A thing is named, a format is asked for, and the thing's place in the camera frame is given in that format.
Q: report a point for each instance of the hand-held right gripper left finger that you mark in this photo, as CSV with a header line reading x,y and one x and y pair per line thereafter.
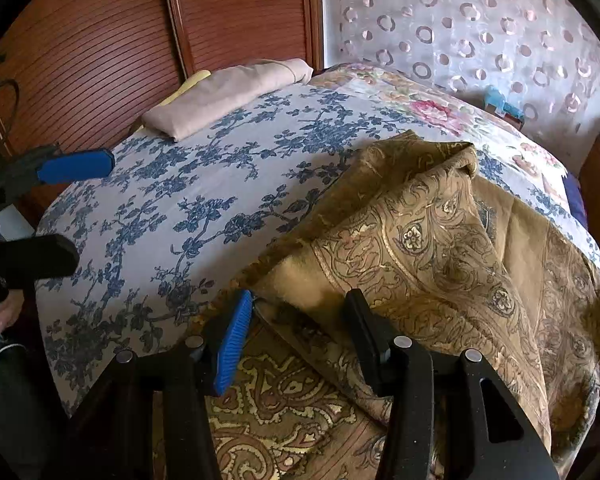
x,y
232,345

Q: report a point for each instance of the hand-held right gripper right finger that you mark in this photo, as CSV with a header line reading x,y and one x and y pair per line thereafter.
x,y
367,345

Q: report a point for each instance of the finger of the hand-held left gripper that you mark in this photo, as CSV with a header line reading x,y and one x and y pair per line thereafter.
x,y
75,165
35,260

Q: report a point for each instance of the gold patterned garment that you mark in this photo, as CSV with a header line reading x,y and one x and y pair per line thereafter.
x,y
430,270

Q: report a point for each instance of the person's left hand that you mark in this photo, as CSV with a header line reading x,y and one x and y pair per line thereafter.
x,y
7,312

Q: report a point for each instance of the blue floral bed sheet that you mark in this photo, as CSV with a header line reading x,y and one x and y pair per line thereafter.
x,y
180,170

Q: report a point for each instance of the wooden headboard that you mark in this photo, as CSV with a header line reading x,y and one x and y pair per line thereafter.
x,y
105,50

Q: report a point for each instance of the yellow plush toy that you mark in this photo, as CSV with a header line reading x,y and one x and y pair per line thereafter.
x,y
190,85

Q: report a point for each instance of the beige folded cloth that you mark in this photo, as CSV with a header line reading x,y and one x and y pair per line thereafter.
x,y
230,95

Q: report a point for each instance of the pink floral quilt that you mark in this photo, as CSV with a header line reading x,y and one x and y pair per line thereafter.
x,y
430,110

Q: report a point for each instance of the dark blue cloth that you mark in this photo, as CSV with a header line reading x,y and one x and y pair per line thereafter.
x,y
576,200

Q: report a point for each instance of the blue box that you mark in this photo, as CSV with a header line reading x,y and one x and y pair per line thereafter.
x,y
502,105

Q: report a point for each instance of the white circle-patterned curtain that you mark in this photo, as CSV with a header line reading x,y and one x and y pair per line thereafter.
x,y
470,25

